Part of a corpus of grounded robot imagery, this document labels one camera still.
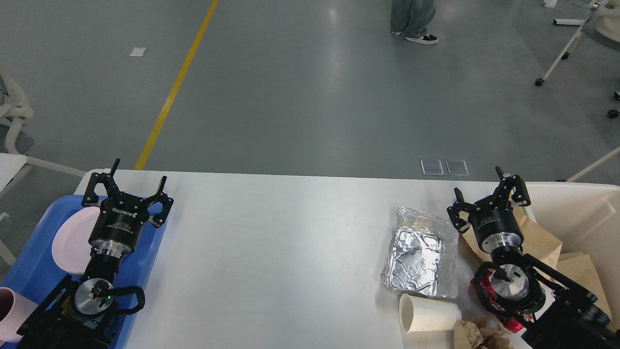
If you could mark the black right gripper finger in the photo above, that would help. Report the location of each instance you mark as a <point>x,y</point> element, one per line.
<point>511,192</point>
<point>459,206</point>

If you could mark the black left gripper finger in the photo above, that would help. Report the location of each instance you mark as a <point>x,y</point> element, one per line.
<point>91,199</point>
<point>160,197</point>

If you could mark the white side table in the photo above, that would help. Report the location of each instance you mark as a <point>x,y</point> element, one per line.
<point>10,167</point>

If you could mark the pink plate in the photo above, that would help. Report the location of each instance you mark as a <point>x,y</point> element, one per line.
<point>71,249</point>

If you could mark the pink ribbed cup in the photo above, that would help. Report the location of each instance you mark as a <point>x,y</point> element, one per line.
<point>14,310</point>

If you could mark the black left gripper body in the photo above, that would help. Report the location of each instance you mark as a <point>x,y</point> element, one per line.
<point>118,228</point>

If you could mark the blue plastic tray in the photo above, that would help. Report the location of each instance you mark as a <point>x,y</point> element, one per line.
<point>35,273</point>

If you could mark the crumpled brown paper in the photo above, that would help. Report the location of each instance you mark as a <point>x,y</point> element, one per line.
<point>477,334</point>

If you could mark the red crushed can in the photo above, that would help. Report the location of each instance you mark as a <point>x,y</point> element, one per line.
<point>508,321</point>

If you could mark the white office chair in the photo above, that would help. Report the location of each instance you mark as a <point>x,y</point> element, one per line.
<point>15,107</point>

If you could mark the white waste bin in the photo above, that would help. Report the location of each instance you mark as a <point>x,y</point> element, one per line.
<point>586,218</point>

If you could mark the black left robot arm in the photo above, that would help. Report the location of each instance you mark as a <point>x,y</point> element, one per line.
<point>89,310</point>

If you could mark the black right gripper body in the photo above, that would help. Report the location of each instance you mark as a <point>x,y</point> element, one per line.
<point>495,228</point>

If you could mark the white wheeled stand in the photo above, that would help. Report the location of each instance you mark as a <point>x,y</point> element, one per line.
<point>602,27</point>

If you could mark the brown paper bag in bin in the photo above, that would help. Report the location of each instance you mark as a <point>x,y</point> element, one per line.
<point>580,268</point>

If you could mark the white paper cup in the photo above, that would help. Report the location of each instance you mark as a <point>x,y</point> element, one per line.
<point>417,314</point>

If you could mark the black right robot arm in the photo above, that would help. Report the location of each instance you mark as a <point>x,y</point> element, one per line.
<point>555,311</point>

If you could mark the person in jeans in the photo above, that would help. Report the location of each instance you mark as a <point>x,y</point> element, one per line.
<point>411,18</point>

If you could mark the crumpled aluminium foil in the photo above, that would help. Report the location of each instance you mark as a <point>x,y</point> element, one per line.
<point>422,256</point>

